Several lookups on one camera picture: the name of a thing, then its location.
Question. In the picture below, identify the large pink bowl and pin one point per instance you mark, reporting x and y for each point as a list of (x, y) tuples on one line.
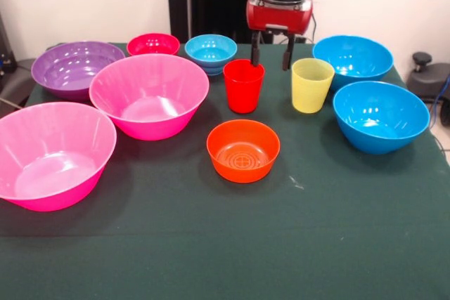
[(147, 92), (52, 152)]

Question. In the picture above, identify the orange bowl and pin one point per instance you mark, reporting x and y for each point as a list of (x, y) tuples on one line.
[(242, 170)]

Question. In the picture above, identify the dark green table cloth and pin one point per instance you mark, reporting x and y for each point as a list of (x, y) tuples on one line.
[(225, 226)]

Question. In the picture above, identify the large blue bowl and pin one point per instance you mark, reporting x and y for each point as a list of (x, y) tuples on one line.
[(358, 57), (379, 117)]

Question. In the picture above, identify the red cup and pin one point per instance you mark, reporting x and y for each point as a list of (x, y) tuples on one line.
[(242, 89)]

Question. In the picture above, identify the yellow cup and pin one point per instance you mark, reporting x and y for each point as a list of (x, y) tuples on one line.
[(311, 87)]

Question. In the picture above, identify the purple bowl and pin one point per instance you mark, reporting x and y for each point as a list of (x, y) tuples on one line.
[(70, 64)]

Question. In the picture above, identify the black pedestal foot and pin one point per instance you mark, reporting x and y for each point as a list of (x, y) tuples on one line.
[(432, 78), (14, 82)]

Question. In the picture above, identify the stack of small blue bowls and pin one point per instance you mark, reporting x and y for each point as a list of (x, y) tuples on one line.
[(211, 50)]

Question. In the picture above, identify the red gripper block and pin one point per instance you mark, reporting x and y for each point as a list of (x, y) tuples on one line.
[(277, 17)]

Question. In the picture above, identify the small crimson bowl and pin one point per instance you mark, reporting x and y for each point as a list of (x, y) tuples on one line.
[(153, 43)]

